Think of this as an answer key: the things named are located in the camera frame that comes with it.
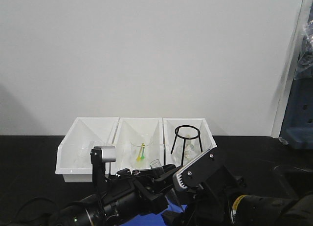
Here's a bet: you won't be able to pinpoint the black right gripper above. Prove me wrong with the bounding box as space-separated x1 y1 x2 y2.
162 147 242 226

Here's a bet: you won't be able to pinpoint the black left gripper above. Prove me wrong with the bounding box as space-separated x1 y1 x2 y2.
115 164 180 215

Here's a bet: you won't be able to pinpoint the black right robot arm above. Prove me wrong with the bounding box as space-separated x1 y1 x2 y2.
161 148 313 226

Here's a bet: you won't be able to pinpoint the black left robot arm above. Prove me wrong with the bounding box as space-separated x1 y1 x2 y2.
14 164 178 226

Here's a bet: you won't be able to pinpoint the grey-blue pegboard drying rack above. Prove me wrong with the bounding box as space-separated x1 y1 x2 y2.
279 4 313 150

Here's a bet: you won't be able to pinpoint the green yellow plastic stirrers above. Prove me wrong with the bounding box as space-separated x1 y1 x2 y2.
136 143 146 162

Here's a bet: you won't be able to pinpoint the blue plastic tray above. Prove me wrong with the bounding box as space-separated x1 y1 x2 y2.
122 190 188 226

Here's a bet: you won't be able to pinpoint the glass beaker in bin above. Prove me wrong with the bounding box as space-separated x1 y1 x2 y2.
130 133 153 169

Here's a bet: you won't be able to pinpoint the glass flask in bin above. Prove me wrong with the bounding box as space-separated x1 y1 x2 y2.
171 137 201 165

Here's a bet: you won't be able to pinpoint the middle white storage bin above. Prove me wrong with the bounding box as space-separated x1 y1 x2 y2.
110 117 165 175

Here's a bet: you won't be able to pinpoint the white storage bin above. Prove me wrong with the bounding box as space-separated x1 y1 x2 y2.
110 117 165 175
163 118 217 166
55 117 119 182

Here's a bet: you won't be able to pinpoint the right white storage bin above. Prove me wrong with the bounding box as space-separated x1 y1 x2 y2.
163 118 217 166

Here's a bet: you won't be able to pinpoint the left white storage bin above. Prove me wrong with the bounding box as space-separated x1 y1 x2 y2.
55 117 119 182

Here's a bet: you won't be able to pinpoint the plastic bag of pegs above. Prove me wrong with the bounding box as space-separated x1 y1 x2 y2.
294 12 313 80

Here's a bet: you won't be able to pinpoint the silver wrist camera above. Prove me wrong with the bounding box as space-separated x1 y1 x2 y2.
90 145 116 186

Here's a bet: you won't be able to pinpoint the black wire tripod stand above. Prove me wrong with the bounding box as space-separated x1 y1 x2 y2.
170 125 204 155

